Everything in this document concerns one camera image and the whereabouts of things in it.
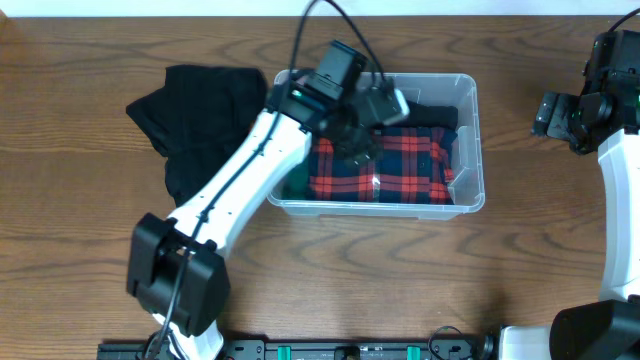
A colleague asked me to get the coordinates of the red navy plaid shirt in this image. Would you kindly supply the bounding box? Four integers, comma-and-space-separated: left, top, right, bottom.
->
306, 127, 457, 205

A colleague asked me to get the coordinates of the large black garment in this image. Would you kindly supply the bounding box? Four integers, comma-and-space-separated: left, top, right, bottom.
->
126, 65, 268, 206

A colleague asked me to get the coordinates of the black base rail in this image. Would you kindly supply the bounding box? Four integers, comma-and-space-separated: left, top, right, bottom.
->
96, 338, 501, 360

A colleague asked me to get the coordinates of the clear plastic storage bin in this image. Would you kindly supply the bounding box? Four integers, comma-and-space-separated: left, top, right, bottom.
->
267, 73, 486, 220

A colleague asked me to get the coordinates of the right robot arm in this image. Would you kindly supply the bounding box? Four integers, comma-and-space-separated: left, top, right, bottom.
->
496, 26, 639, 360

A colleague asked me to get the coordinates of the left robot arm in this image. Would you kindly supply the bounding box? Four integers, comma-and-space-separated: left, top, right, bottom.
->
126, 41, 409, 359

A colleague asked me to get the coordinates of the dark green shirt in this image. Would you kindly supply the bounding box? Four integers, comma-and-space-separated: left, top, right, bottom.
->
281, 160, 309, 200

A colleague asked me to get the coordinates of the black shirt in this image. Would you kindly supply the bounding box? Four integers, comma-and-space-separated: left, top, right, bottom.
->
395, 101, 458, 131

